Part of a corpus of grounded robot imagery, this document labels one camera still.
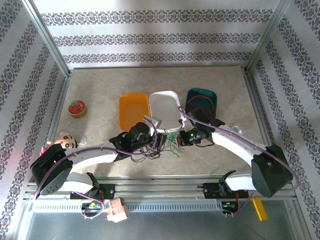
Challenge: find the thin red cable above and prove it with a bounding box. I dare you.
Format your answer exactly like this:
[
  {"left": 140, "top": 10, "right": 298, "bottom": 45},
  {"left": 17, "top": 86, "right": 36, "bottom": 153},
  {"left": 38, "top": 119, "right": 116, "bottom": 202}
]
[{"left": 188, "top": 103, "right": 216, "bottom": 121}]

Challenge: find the thick red cable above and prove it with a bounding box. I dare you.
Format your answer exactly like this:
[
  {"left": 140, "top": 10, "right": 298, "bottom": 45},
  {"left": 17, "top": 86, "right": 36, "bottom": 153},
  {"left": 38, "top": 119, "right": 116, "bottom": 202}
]
[{"left": 187, "top": 96, "right": 216, "bottom": 120}]

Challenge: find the orange plastic bin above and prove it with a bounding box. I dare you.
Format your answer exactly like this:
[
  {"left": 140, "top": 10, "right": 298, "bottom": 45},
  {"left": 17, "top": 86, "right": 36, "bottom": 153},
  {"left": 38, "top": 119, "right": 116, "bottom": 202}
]
[{"left": 118, "top": 91, "right": 152, "bottom": 132}]

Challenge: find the white plastic bin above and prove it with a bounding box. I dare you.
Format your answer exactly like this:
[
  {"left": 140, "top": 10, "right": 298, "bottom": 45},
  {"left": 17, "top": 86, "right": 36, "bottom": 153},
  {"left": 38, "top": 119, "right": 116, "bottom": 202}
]
[{"left": 148, "top": 90, "right": 183, "bottom": 135}]

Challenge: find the teal plastic bin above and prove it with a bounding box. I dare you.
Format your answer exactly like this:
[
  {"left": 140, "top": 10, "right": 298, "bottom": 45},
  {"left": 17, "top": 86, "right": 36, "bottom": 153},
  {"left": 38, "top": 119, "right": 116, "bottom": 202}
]
[{"left": 184, "top": 87, "right": 218, "bottom": 121}]

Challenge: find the clear plastic clip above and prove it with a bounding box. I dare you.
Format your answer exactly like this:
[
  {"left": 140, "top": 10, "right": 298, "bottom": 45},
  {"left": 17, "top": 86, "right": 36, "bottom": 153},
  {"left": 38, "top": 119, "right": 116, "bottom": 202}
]
[{"left": 231, "top": 123, "right": 247, "bottom": 135}]

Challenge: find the cartoon boy doll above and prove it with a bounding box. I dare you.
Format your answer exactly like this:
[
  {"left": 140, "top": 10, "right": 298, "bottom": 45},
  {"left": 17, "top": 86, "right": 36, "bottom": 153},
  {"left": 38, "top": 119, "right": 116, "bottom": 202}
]
[{"left": 39, "top": 131, "right": 87, "bottom": 156}]

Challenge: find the pink box device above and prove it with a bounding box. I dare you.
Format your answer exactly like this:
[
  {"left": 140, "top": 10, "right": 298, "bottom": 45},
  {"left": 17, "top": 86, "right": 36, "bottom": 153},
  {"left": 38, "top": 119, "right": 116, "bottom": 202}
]
[{"left": 105, "top": 196, "right": 130, "bottom": 224}]

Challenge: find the yellow block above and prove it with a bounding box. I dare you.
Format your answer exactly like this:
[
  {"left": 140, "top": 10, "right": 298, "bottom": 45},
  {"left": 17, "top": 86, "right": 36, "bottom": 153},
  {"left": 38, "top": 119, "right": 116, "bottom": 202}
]
[{"left": 251, "top": 197, "right": 269, "bottom": 222}]

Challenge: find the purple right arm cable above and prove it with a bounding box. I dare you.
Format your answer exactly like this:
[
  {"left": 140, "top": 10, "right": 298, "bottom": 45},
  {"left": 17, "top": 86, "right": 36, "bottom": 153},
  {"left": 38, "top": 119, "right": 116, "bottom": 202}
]
[{"left": 176, "top": 106, "right": 300, "bottom": 217}]

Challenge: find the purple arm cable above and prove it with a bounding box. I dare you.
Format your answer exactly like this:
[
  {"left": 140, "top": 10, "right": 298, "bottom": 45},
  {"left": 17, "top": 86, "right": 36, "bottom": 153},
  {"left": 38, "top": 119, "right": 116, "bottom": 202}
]
[
  {"left": 176, "top": 106, "right": 300, "bottom": 217},
  {"left": 33, "top": 116, "right": 160, "bottom": 201}
]

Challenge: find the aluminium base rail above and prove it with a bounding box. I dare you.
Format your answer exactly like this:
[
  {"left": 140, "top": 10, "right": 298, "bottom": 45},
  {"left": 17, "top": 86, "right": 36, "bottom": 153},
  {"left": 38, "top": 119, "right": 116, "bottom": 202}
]
[{"left": 23, "top": 176, "right": 298, "bottom": 201}]

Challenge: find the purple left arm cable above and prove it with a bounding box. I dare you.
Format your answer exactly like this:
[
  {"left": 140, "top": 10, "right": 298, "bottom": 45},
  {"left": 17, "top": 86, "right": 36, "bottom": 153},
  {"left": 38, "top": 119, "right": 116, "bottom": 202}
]
[{"left": 33, "top": 116, "right": 160, "bottom": 201}]

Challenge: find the slotted grey cable duct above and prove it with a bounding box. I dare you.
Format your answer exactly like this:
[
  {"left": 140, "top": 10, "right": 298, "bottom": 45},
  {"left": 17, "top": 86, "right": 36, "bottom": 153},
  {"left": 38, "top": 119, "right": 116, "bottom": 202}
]
[{"left": 29, "top": 200, "right": 224, "bottom": 214}]

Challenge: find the aluminium side rail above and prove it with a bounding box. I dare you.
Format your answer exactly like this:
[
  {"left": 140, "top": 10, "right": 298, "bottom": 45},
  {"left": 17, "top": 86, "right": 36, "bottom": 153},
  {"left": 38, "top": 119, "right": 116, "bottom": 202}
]
[
  {"left": 242, "top": 66, "right": 275, "bottom": 151},
  {"left": 48, "top": 74, "right": 71, "bottom": 141}
]

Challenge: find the small circuit board with wires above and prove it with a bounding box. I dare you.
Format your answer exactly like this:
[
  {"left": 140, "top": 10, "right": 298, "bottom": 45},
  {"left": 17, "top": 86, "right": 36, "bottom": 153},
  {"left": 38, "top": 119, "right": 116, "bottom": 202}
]
[
  {"left": 221, "top": 199, "right": 240, "bottom": 216},
  {"left": 80, "top": 199, "right": 106, "bottom": 220}
]

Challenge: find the aluminium frame post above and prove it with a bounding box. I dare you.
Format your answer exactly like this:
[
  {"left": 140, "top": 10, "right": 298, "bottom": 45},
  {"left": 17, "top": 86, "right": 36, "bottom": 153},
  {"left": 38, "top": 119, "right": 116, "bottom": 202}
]
[
  {"left": 245, "top": 0, "right": 293, "bottom": 73},
  {"left": 21, "top": 0, "right": 71, "bottom": 77}
]

